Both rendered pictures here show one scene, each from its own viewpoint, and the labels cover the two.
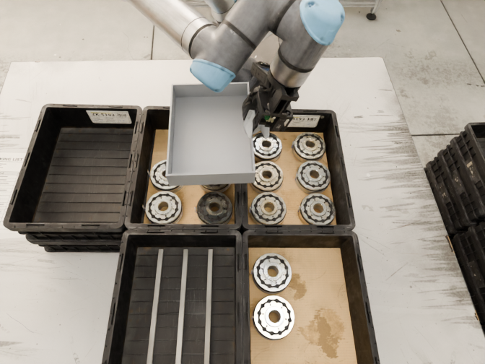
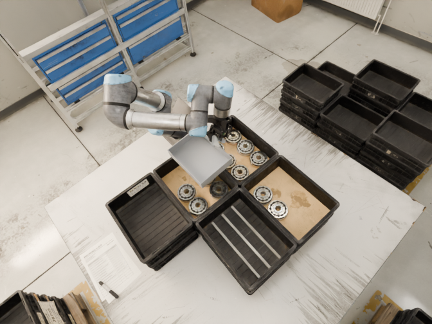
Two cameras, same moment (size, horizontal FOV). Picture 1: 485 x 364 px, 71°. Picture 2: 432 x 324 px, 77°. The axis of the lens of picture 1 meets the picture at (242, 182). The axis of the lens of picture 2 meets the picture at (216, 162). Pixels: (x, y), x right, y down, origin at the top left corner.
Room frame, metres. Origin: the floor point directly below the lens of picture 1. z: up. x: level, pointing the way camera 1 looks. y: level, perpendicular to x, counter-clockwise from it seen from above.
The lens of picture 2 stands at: (-0.23, 0.35, 2.21)
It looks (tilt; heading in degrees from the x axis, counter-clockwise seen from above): 58 degrees down; 335
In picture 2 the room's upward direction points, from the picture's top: 10 degrees counter-clockwise
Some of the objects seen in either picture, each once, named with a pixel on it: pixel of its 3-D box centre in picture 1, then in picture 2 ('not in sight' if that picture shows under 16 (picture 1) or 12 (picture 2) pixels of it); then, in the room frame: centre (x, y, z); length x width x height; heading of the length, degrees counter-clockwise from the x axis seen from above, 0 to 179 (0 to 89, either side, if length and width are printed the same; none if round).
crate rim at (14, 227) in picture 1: (81, 162); (147, 214); (0.45, 0.46, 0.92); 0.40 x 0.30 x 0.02; 6
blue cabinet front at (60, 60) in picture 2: not in sight; (85, 64); (2.36, 0.31, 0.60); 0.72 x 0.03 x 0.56; 99
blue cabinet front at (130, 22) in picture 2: not in sight; (152, 26); (2.48, -0.48, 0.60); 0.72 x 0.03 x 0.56; 99
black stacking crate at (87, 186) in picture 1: (87, 171); (150, 217); (0.45, 0.46, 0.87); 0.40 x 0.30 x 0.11; 6
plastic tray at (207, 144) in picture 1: (211, 131); (199, 156); (0.50, 0.09, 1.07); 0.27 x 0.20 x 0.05; 8
